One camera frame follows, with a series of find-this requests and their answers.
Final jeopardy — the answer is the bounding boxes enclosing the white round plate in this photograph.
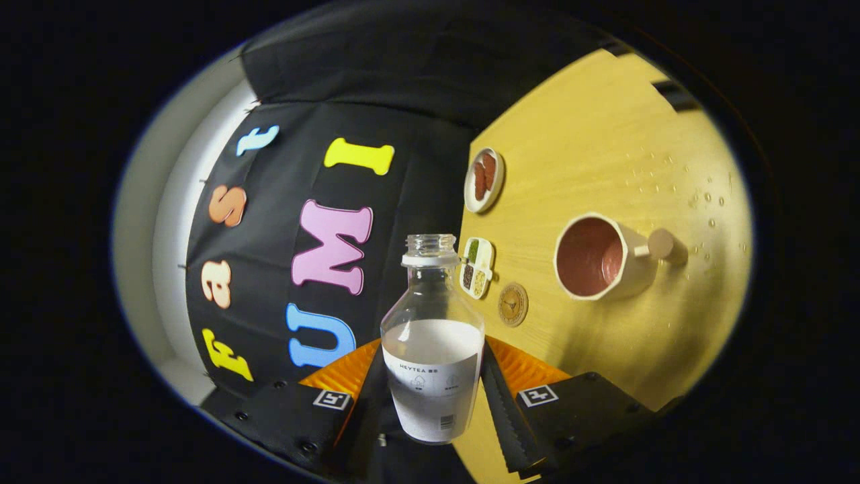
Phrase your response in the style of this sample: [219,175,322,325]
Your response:
[464,147,506,214]

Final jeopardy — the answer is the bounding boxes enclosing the wooden table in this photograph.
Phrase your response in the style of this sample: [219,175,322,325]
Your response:
[450,47,753,484]

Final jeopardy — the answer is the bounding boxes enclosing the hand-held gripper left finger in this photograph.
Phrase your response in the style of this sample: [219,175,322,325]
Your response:
[201,338,389,481]

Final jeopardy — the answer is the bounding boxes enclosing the cream cup with wooden handle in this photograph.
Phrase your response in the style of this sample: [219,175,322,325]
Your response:
[553,212,687,301]

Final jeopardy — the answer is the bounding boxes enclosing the round wooden coaster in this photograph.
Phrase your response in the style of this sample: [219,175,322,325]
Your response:
[498,282,529,328]

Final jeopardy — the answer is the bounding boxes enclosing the white divided condiment dish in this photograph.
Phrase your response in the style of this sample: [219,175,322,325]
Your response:
[459,237,496,300]

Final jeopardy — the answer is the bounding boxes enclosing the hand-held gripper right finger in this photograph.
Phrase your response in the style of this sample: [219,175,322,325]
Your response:
[478,335,663,479]

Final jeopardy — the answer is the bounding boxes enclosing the black backdrop cloth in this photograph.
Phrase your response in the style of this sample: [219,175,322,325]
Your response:
[185,3,626,404]

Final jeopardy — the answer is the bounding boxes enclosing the clear juice bottle white label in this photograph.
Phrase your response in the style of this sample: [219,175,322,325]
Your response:
[380,234,486,445]

